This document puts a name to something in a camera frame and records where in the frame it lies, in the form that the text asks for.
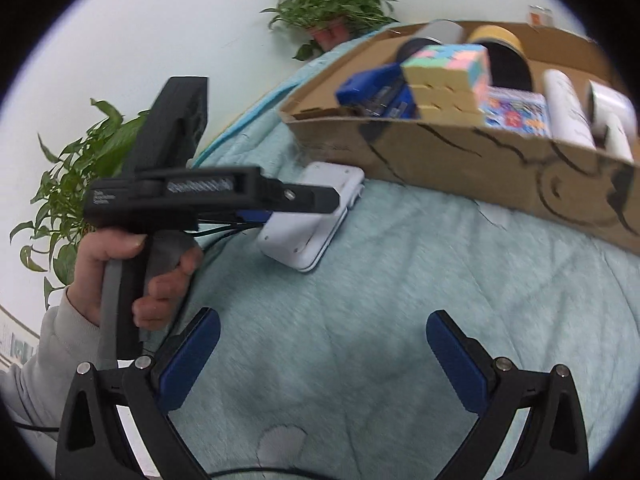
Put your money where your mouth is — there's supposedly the potted plant red pot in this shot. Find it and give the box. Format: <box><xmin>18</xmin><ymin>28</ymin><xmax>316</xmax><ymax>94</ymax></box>
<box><xmin>262</xmin><ymin>0</ymin><xmax>396</xmax><ymax>62</ymax></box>

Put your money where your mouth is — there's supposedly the white folding device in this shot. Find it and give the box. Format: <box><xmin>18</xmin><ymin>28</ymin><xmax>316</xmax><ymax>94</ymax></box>
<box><xmin>256</xmin><ymin>162</ymin><xmax>364</xmax><ymax>273</ymax></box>

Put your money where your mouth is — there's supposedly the grey sleeve forearm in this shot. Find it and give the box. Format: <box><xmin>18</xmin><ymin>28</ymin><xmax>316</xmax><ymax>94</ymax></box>
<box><xmin>1</xmin><ymin>295</ymin><xmax>100</xmax><ymax>427</ymax></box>

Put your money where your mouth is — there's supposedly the colourful board game box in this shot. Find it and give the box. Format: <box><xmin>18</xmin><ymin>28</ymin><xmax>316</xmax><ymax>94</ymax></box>
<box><xmin>483</xmin><ymin>87</ymin><xmax>551</xmax><ymax>138</ymax></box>

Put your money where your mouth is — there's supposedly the light blue quilt bedspread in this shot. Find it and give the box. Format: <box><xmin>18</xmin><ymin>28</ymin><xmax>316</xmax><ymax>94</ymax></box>
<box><xmin>170</xmin><ymin>38</ymin><xmax>639</xmax><ymax>479</ymax></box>

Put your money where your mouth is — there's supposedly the large silver metal can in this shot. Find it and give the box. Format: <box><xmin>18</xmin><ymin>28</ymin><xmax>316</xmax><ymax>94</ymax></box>
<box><xmin>395</xmin><ymin>20</ymin><xmax>465</xmax><ymax>63</ymax></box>

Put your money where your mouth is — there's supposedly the large green leafy plant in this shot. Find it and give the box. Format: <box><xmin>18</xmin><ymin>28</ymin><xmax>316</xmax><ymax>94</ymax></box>
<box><xmin>9</xmin><ymin>99</ymin><xmax>149</xmax><ymax>308</ymax></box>

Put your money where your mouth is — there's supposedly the white handheld hair dryer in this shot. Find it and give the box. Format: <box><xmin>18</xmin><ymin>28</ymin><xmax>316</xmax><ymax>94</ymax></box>
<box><xmin>587</xmin><ymin>80</ymin><xmax>638</xmax><ymax>162</ymax></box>

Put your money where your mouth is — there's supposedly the open cardboard box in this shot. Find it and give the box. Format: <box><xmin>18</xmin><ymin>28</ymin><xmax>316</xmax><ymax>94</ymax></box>
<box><xmin>280</xmin><ymin>25</ymin><xmax>639</xmax><ymax>252</ymax></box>

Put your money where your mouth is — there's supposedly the small orange label jar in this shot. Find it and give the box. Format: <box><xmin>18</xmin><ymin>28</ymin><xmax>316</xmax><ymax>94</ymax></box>
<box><xmin>528</xmin><ymin>4</ymin><xmax>554</xmax><ymax>27</ymax></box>

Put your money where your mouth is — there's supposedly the pastel rubik's cube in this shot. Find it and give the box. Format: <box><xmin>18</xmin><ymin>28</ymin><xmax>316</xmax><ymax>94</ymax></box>
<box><xmin>400</xmin><ymin>44</ymin><xmax>491</xmax><ymax>127</ymax></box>

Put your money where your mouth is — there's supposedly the yellow label jar black lid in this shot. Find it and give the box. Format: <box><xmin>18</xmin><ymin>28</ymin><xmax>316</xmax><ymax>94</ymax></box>
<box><xmin>468</xmin><ymin>25</ymin><xmax>534</xmax><ymax>92</ymax></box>

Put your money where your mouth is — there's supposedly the white spray bottle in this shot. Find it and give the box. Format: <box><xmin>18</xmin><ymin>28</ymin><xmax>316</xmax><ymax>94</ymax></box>
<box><xmin>542</xmin><ymin>70</ymin><xmax>596</xmax><ymax>150</ymax></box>

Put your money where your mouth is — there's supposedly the person's left hand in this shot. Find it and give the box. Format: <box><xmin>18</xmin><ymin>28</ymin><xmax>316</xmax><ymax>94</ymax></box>
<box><xmin>67</xmin><ymin>231</ymin><xmax>205</xmax><ymax>332</ymax></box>

